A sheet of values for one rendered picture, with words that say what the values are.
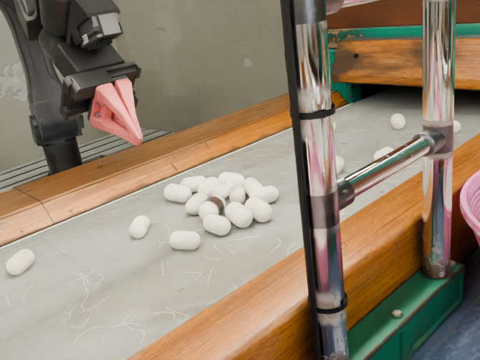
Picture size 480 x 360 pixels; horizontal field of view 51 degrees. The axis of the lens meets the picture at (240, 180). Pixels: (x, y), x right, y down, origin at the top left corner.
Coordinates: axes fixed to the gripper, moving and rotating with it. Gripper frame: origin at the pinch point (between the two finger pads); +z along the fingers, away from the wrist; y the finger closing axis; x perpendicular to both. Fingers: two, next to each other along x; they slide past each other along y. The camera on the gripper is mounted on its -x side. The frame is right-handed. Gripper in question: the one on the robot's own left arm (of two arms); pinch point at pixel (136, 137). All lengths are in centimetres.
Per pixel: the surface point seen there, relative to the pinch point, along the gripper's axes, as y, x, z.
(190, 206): -1.4, -2.4, 12.4
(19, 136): 48, 159, -128
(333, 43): 47.0, 0.9, -6.3
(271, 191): 6.0, -6.0, 16.4
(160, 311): -13.8, -8.9, 22.2
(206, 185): 2.9, -1.4, 10.4
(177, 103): 117, 133, -100
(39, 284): -18.4, -0.5, 12.3
